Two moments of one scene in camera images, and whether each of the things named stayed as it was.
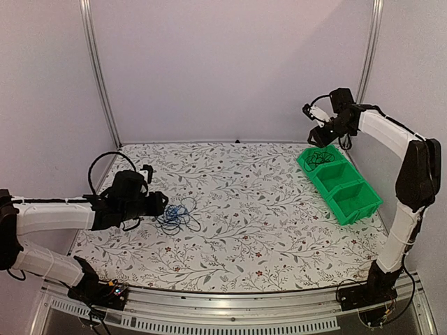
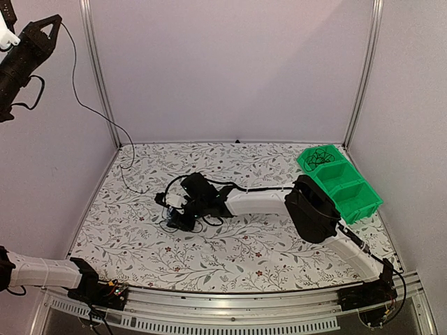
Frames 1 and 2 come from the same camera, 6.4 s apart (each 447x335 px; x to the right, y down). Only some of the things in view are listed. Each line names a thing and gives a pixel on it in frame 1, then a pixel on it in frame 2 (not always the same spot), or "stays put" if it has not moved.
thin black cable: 316,158 stays put
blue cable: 170,213 stays put
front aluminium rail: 228,311 stays put
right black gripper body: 326,139 to 198,206
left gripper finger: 165,200 to 54,20
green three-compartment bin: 351,198 stays put
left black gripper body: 154,209 to 12,79
